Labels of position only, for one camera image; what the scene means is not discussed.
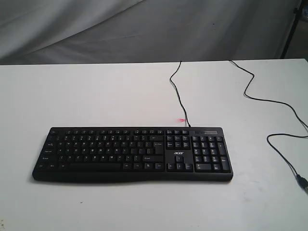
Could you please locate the grey backdrop cloth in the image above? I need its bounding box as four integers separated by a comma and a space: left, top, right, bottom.
0, 0, 301, 64

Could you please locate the black cable with plug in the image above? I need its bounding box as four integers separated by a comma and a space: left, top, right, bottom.
169, 60, 308, 194

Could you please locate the black Acer keyboard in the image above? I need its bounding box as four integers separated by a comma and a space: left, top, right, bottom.
32, 127, 233, 183

